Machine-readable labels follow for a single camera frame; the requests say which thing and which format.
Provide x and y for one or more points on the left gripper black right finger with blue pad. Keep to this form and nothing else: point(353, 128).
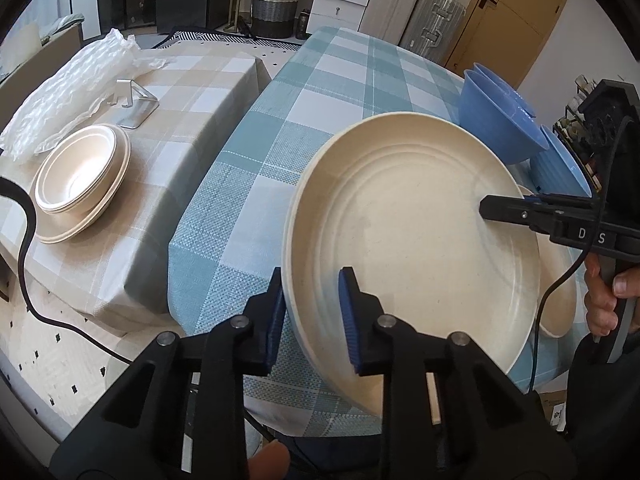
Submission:
point(449, 412)

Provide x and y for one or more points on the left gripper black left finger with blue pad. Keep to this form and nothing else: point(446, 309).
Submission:
point(177, 411)

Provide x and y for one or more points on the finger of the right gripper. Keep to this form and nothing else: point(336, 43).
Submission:
point(539, 212)

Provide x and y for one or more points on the light blue ribbed bowl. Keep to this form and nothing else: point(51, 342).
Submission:
point(555, 171)

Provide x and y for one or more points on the large blue bowl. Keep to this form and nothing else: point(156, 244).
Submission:
point(498, 121)

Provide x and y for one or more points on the beige plate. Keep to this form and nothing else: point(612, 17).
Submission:
point(396, 198)

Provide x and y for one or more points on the stack of small cream plates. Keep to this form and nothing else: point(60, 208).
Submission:
point(78, 180)

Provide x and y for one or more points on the right hand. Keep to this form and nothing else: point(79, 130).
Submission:
point(601, 298)

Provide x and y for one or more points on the left hand thumb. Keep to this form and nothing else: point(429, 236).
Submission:
point(270, 463)

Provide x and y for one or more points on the shoe rack with shoes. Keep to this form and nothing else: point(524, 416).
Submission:
point(572, 132)

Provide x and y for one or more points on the beige checked tablecloth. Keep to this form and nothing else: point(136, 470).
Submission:
point(111, 266)

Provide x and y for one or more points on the teal checked tablecloth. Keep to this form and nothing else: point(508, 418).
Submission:
point(229, 238)

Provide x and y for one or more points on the silver suitcase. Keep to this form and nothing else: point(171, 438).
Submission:
point(431, 28)

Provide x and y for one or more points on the wooden door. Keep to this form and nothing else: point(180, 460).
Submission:
point(504, 35)

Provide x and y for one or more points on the white suitcase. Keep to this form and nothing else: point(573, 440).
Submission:
point(386, 19)

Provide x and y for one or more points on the patterned rug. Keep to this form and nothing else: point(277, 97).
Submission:
point(274, 54)

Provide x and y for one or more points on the metal phone stand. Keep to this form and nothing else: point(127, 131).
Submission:
point(131, 104)

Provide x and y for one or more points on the woven laundry basket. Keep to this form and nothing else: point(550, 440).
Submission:
point(273, 18)

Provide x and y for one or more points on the white bubble wrap bag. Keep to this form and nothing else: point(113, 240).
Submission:
point(73, 94)

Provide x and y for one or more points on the beige sofa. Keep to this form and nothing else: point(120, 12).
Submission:
point(62, 42)

